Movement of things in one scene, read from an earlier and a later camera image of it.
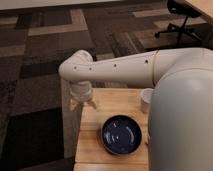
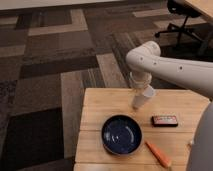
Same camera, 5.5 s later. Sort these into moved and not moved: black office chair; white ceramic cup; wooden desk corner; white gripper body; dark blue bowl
Moved: white ceramic cup; white gripper body
Not moved: black office chair; dark blue bowl; wooden desk corner
